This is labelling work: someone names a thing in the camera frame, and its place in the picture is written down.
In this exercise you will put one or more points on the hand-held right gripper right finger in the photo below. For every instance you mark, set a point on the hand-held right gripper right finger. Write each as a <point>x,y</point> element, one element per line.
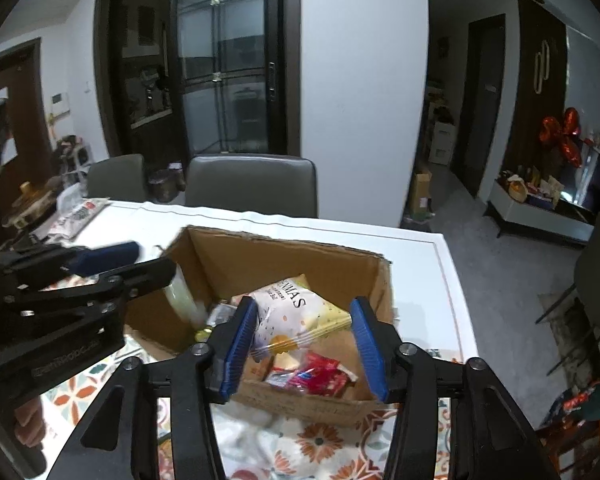
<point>370,350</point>

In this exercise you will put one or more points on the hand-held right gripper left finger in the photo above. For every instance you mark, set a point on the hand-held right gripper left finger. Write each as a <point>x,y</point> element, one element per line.
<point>237,350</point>

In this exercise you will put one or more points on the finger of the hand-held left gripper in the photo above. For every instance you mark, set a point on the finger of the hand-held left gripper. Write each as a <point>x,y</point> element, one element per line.
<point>145,275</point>
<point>110,256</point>

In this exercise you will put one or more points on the dark chocolate bar clear wrapper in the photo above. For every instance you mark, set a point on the dark chocolate bar clear wrapper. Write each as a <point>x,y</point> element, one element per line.
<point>221,313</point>

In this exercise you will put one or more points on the clear bottle with yellow cap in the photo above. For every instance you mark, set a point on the clear bottle with yellow cap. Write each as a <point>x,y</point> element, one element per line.
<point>182,295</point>

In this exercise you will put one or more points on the clear yellow wafer packet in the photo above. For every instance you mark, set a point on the clear yellow wafer packet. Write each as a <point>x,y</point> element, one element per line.
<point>285,361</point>

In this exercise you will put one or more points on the magenta snack packet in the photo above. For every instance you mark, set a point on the magenta snack packet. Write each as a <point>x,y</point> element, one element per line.
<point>315,375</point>

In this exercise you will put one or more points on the white puffed snack bag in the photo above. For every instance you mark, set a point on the white puffed snack bag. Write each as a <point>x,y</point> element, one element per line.
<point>295,312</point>

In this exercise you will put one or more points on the brown cardboard box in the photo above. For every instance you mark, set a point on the brown cardboard box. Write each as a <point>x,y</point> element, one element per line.
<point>300,410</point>

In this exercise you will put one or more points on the person's left hand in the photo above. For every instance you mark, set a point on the person's left hand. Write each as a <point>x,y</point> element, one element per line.
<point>29,422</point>

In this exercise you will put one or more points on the white printed bag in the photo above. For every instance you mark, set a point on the white printed bag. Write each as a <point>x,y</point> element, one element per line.
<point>80,212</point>

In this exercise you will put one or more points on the grey dining chair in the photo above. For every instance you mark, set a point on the grey dining chair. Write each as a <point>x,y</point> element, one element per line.
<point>117,177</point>
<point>250,185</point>

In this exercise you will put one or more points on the brown glass jar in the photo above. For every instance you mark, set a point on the brown glass jar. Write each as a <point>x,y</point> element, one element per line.
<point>160,184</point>

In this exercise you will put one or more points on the patterned tile print tablecloth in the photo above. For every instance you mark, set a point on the patterned tile print tablecloth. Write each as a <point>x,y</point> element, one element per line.
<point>300,442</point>

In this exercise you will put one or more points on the small cardboard box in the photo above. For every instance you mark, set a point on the small cardboard box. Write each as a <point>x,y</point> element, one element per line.
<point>421,192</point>

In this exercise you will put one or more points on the dark wooden door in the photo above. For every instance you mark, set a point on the dark wooden door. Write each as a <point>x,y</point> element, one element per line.
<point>22,110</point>

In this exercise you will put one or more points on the colourful printed bag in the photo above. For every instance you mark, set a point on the colourful printed bag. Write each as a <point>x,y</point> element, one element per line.
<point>562,406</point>

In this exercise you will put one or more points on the white low cabinet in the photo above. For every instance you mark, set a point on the white low cabinet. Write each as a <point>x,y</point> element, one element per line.
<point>540,217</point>

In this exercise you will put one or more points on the basket of goods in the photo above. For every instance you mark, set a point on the basket of goods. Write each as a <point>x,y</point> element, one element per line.
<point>516,187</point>

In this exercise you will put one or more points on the white storage box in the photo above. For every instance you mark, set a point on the white storage box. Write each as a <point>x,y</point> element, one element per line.
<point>442,142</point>

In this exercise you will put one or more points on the orange brown wooden chair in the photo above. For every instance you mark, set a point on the orange brown wooden chair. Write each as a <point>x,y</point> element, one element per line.
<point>570,450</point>

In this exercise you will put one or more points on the dark glass sliding door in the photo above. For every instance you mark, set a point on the dark glass sliding door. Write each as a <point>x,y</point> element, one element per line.
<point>220,60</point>

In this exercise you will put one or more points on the dark green cloth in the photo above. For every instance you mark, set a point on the dark green cloth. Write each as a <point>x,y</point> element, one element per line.
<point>597,402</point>

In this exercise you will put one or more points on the black dining chair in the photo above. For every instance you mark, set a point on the black dining chair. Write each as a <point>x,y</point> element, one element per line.
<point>597,260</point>

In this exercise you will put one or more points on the dark hallway door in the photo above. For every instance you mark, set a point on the dark hallway door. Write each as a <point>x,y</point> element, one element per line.
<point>480,105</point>

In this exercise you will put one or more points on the black television screen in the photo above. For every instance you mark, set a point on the black television screen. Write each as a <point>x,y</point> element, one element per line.
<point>595,182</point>

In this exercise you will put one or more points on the red foil balloon flower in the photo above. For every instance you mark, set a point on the red foil balloon flower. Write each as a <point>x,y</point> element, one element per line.
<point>562,135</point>

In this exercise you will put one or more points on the white wall intercom panel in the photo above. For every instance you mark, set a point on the white wall intercom panel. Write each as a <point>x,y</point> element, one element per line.
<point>60,104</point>

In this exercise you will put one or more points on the dark wood wall panel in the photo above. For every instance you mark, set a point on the dark wood wall panel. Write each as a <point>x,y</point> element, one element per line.
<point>525,125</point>

